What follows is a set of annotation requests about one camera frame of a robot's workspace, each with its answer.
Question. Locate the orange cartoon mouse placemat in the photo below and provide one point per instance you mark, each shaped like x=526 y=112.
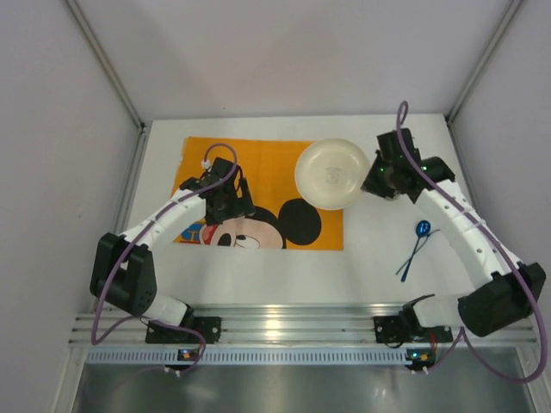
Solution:
x=282 y=218

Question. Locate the blue spoon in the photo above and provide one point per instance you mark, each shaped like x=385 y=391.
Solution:
x=422 y=231

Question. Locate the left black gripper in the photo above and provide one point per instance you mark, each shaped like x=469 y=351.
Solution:
x=235 y=206

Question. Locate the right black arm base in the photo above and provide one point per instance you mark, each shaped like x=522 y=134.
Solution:
x=391 y=330

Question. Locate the blue fork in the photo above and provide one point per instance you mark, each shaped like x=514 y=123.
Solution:
x=418 y=246

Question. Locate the aluminium mounting rail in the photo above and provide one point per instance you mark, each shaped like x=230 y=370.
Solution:
x=273 y=313

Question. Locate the cream round plate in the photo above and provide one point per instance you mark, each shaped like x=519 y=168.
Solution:
x=329 y=173

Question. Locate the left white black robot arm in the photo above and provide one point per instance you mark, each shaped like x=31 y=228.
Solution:
x=124 y=272

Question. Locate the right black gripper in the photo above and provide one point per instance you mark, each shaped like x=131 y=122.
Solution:
x=376 y=181

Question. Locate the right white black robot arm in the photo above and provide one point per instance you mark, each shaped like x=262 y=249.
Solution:
x=495 y=298

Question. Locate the slotted grey cable duct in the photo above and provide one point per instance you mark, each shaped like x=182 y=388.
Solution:
x=260 y=356

